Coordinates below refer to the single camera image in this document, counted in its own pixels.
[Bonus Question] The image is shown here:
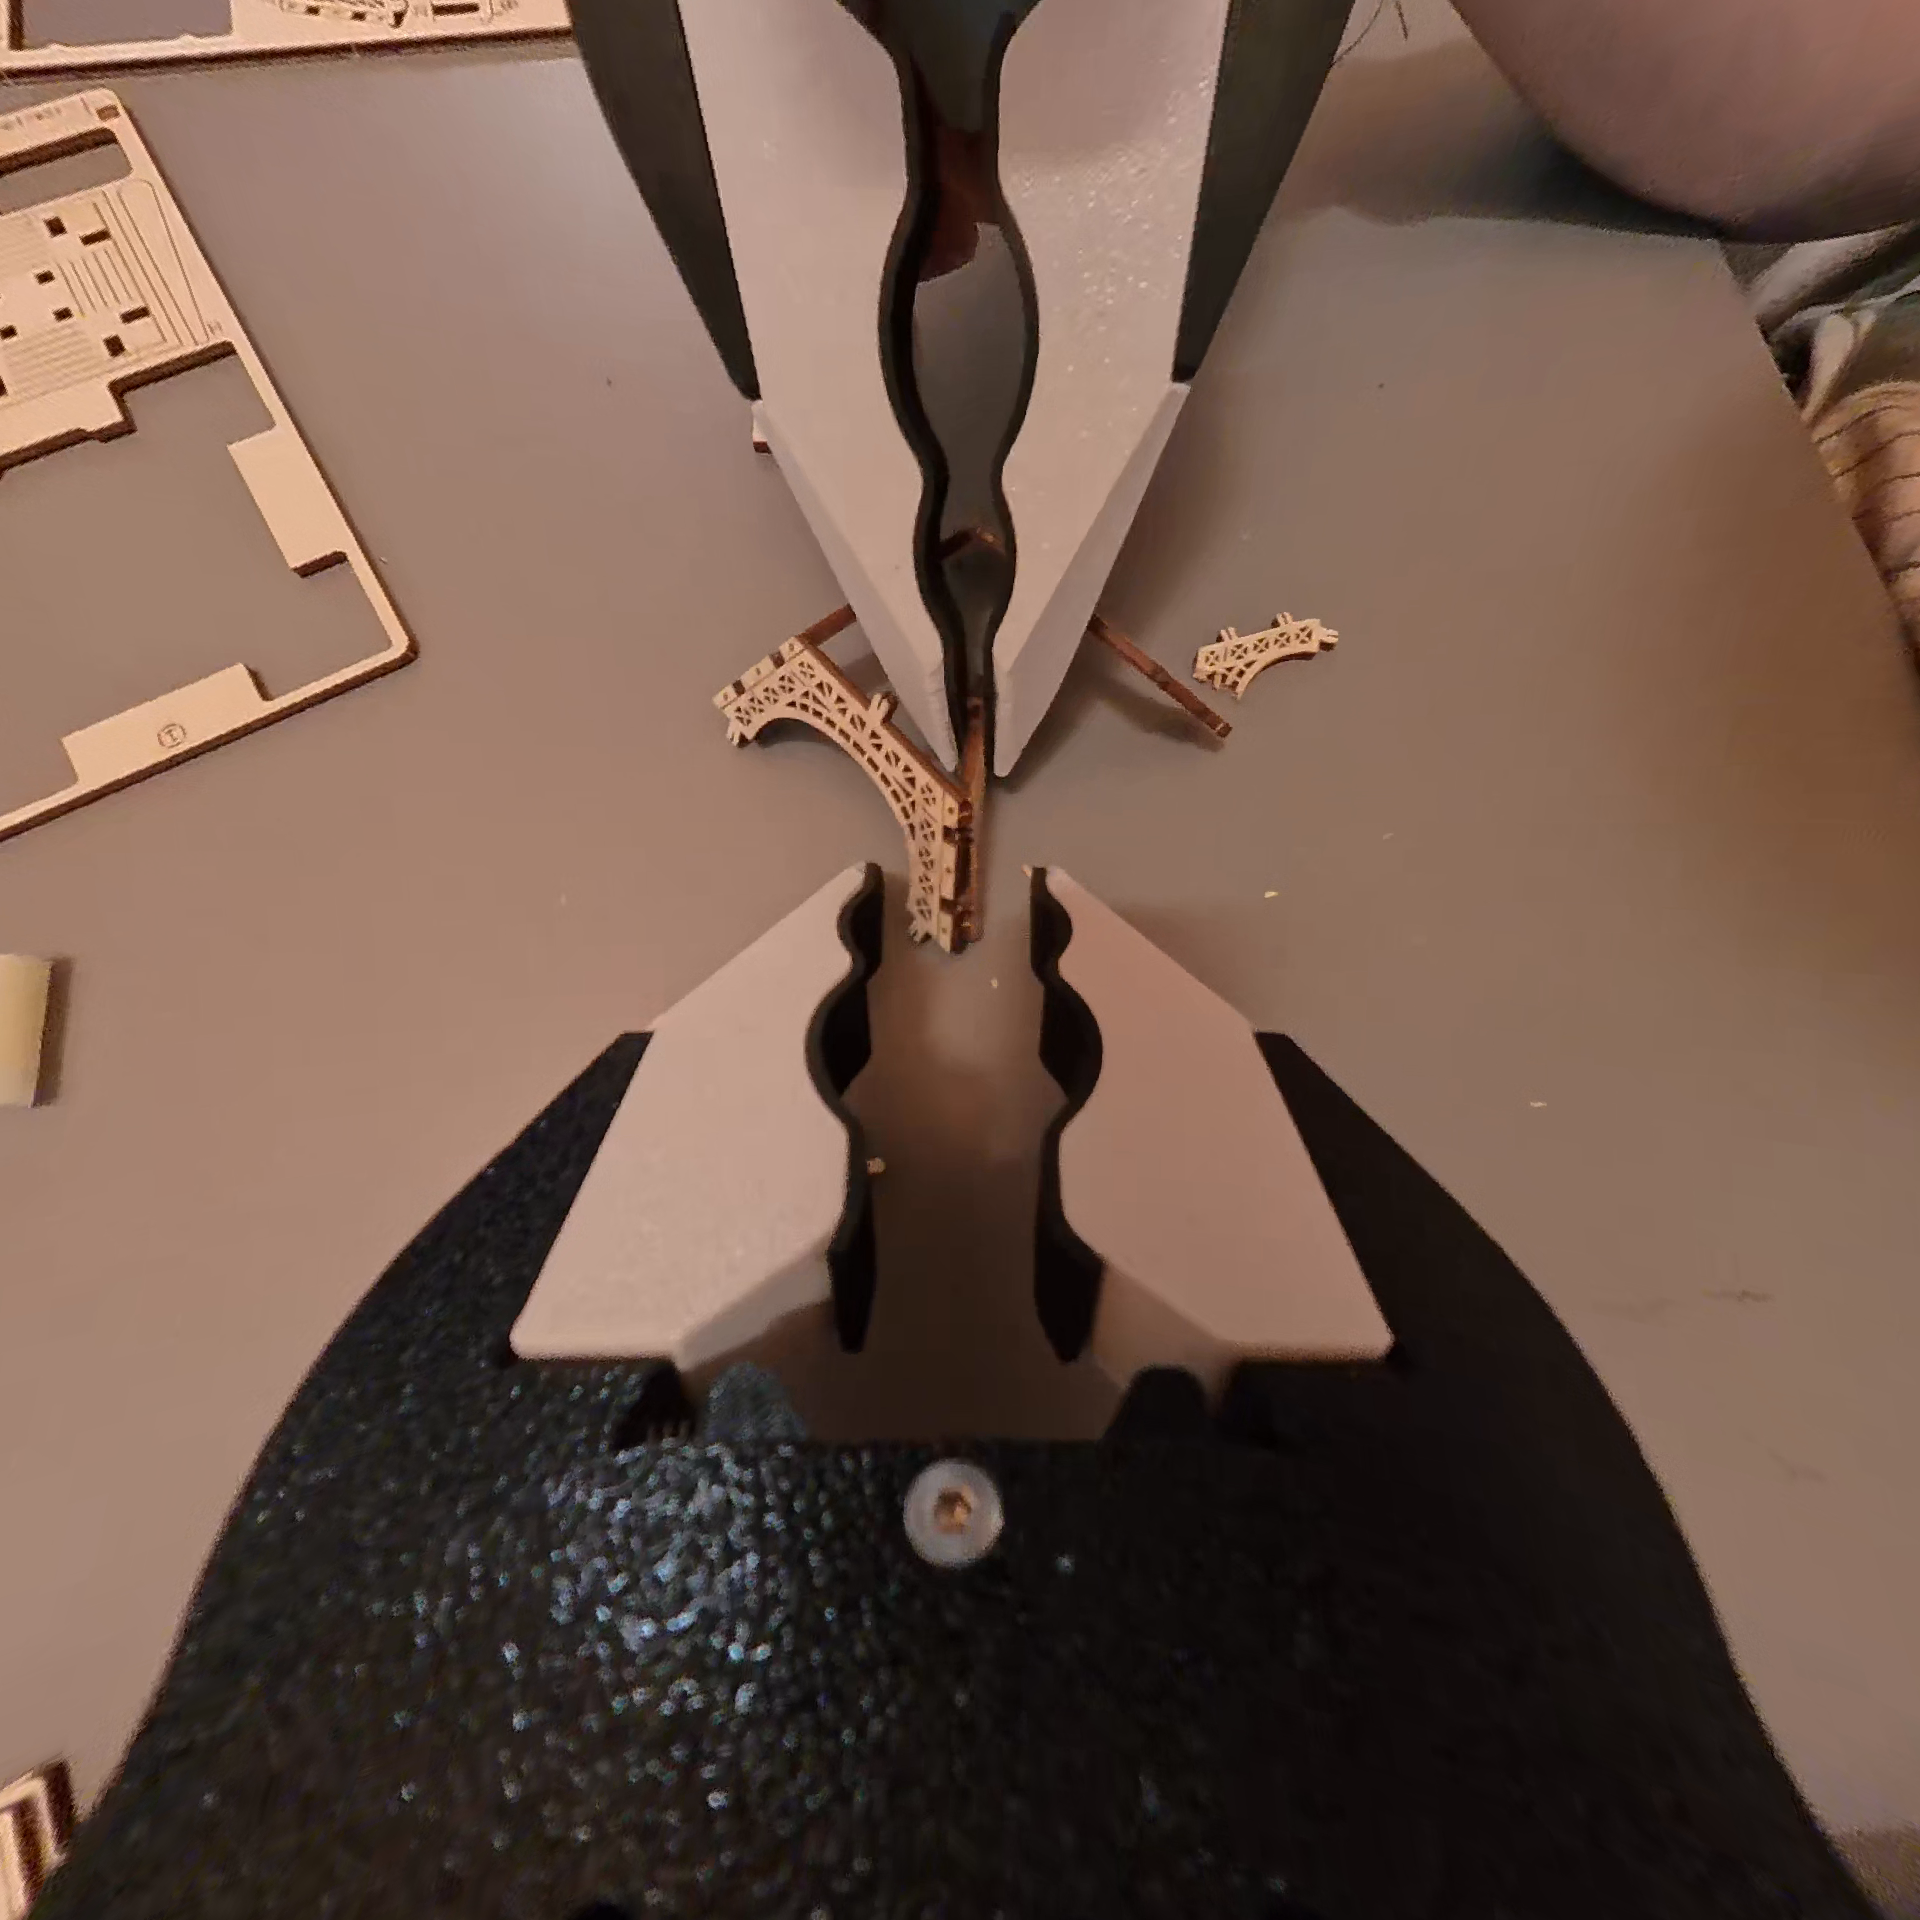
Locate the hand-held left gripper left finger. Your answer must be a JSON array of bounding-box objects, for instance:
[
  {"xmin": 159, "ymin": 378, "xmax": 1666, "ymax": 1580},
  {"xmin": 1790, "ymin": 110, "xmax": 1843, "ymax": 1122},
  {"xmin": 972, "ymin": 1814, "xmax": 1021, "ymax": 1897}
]
[{"xmin": 509, "ymin": 862, "xmax": 887, "ymax": 1413}]

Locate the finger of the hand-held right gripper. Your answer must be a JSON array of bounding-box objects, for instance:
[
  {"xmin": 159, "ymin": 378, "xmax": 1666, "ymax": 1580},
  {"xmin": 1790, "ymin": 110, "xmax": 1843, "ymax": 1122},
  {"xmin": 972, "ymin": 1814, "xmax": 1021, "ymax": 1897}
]
[
  {"xmin": 680, "ymin": 0, "xmax": 965, "ymax": 768},
  {"xmin": 983, "ymin": 0, "xmax": 1234, "ymax": 779}
]

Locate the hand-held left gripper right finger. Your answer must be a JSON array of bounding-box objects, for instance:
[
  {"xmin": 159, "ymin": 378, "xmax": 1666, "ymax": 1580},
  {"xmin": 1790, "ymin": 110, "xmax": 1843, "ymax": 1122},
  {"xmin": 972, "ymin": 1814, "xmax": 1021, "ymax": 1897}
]
[{"xmin": 1024, "ymin": 862, "xmax": 1396, "ymax": 1379}]

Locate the wooden tower base assembly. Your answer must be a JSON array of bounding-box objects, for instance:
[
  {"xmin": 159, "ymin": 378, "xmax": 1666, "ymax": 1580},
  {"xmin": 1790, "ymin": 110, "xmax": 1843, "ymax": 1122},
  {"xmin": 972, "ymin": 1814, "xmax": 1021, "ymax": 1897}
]
[{"xmin": 711, "ymin": 526, "xmax": 1234, "ymax": 958}]

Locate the wooden lattice leg piece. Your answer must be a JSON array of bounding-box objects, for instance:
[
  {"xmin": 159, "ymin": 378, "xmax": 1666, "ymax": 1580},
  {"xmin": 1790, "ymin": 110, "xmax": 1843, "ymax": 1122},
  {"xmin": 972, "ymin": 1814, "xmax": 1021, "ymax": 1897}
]
[
  {"xmin": 1190, "ymin": 610, "xmax": 1342, "ymax": 701},
  {"xmin": 959, "ymin": 681, "xmax": 992, "ymax": 947}
]

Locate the person's right forearm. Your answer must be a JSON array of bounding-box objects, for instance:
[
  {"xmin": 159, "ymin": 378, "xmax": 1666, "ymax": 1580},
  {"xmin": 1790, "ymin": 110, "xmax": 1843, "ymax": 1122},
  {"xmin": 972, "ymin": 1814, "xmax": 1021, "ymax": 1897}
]
[{"xmin": 1447, "ymin": 0, "xmax": 1920, "ymax": 243}]

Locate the grey desk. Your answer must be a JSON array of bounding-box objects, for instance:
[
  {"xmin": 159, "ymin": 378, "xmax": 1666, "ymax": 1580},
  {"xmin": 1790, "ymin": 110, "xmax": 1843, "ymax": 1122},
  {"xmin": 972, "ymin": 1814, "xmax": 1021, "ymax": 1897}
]
[{"xmin": 0, "ymin": 0, "xmax": 1920, "ymax": 1920}]

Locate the person's right hand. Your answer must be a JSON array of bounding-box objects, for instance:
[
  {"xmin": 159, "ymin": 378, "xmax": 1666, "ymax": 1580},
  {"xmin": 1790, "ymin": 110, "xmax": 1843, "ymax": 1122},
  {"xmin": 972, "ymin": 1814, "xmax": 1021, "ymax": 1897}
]
[{"xmin": 915, "ymin": 123, "xmax": 1012, "ymax": 291}]

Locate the pale wooden parts sheet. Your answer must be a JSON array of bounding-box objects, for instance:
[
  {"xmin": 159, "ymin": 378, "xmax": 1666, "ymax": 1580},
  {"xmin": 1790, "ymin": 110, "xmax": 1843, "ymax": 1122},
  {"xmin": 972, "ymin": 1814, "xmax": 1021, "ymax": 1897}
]
[{"xmin": 0, "ymin": 0, "xmax": 579, "ymax": 77}]

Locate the person's printed shirt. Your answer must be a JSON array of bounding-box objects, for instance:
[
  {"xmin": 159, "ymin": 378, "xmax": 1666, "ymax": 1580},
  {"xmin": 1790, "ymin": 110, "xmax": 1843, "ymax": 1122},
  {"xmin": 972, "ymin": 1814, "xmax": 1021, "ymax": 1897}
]
[{"xmin": 1726, "ymin": 224, "xmax": 1920, "ymax": 684}]

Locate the emptied wooden sheet frame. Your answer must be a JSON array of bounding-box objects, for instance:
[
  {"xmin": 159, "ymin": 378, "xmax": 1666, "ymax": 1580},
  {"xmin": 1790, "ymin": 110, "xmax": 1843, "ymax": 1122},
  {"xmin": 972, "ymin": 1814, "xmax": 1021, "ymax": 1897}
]
[{"xmin": 0, "ymin": 86, "xmax": 422, "ymax": 846}]

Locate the wooden four-pad square frame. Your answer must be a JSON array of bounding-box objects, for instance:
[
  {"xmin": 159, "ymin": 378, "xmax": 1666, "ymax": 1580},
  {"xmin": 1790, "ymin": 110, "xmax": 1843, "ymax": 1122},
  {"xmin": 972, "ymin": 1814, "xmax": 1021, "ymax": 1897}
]
[{"xmin": 0, "ymin": 1760, "xmax": 80, "ymax": 1910}]

